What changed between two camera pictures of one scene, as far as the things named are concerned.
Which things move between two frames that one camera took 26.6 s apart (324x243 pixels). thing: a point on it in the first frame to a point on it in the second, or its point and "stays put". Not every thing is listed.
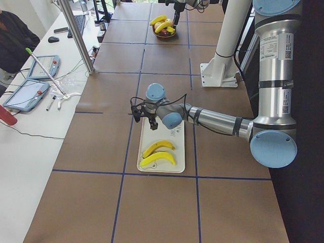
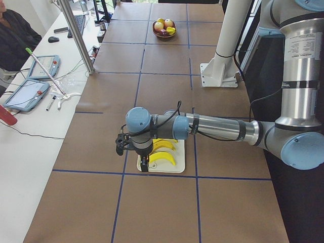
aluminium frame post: [68, 10] stays put
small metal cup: [102, 26] stays put
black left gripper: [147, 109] to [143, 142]
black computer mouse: [51, 39] stays put
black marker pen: [51, 102] stays put
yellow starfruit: [171, 30] stays put
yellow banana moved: [159, 155] to [161, 142]
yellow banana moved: [164, 143] to [161, 155]
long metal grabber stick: [48, 72] stays put
